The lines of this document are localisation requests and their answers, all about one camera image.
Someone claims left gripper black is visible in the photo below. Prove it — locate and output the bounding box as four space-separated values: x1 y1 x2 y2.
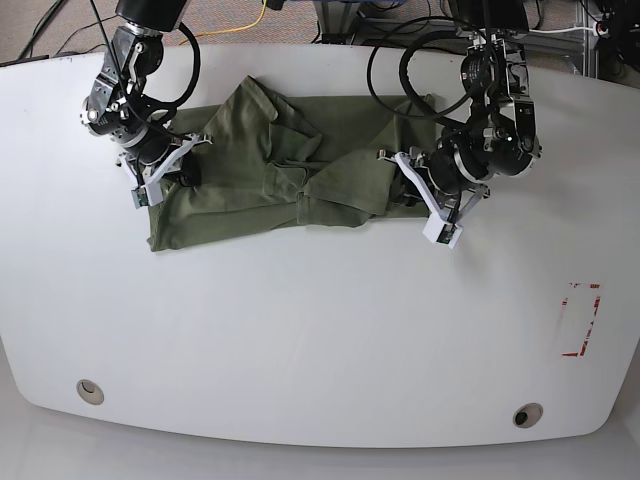
385 147 493 221

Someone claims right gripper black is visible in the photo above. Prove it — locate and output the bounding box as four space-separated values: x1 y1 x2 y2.
117 132 212 189

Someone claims olive green t-shirt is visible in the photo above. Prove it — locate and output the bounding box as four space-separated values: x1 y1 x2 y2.
148 77 436 252

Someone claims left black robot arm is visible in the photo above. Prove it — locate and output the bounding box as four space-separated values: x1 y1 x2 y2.
399 1 541 223

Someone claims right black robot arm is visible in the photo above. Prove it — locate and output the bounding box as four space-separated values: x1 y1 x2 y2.
81 1 204 195

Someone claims red tape rectangle marking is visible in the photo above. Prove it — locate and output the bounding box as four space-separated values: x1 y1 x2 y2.
556 283 602 358

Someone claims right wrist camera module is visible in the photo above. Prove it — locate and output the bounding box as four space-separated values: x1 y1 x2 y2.
131 183 164 209

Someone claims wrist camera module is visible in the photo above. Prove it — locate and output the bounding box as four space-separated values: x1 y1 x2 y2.
422 214 463 249
131 183 164 209

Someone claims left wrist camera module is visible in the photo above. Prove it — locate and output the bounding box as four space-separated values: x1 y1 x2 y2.
422 214 463 249

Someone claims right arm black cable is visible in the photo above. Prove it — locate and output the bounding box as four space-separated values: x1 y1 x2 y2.
87 0 202 126

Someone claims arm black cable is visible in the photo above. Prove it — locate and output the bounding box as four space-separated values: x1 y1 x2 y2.
87 0 202 126
367 14 496 126

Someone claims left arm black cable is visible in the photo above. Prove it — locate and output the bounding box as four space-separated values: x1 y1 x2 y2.
367 14 496 126

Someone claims grey aluminium frame rail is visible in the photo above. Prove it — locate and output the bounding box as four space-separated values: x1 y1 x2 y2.
312 1 606 78

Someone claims white cable on floor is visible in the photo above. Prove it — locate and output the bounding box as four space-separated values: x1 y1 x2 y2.
529 24 596 36

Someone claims left table cable grommet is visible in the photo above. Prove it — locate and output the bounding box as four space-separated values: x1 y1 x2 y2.
76 379 105 406

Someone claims table cable grommet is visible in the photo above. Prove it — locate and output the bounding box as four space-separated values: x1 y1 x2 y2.
76 379 105 406
513 403 544 429

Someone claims right table cable grommet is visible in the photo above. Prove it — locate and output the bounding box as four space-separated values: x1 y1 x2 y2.
513 403 544 429

